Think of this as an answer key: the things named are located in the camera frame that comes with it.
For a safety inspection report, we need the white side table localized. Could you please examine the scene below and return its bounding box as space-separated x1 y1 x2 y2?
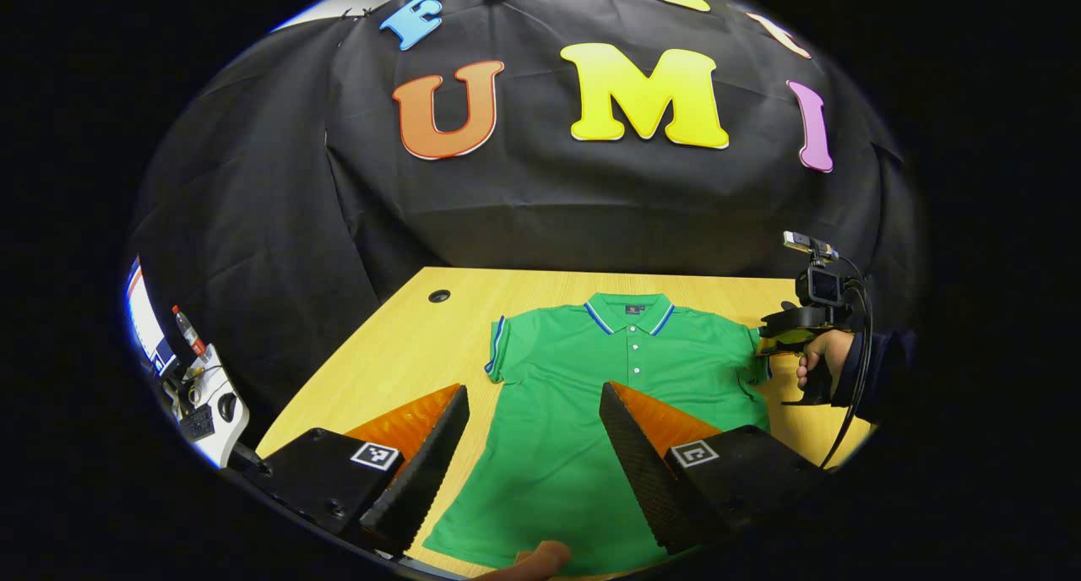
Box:
156 342 251 470

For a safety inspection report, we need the black cable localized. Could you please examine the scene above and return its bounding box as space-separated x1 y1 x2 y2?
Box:
815 256 872 472

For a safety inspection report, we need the clear bottle with red label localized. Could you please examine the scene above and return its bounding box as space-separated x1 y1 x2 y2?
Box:
171 305 209 361

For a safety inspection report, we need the green T-shirt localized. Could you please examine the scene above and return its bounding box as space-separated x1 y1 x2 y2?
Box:
422 291 774 578

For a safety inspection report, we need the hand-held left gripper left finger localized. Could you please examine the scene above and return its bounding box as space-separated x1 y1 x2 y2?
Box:
221 383 470 558

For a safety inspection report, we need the white board with blue stripe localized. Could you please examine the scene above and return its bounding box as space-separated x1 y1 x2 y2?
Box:
125 256 177 375

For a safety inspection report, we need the black backdrop cloth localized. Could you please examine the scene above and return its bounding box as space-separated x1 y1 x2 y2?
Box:
127 0 926 447

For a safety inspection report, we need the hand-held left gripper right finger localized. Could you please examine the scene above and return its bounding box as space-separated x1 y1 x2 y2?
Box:
599 382 833 557

